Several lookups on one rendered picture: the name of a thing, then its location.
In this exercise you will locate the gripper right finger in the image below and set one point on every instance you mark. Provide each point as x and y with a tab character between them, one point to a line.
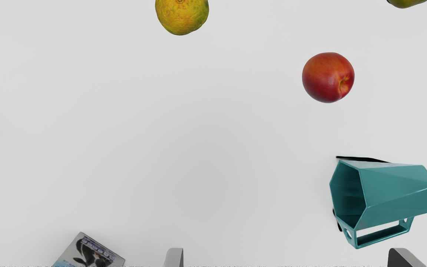
404	259

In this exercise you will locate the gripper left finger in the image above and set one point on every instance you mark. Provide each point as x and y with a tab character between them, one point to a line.
174	258

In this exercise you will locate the teal faceted mug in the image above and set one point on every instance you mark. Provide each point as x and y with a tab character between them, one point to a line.
387	193

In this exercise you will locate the printed grey carton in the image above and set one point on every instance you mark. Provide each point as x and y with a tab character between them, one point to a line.
89	254

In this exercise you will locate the red apple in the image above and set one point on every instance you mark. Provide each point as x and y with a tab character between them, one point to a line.
327	77

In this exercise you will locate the yellow-green orange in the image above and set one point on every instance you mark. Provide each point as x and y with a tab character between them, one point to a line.
182	15

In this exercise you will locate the green pear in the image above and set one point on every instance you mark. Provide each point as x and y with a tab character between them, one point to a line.
406	3

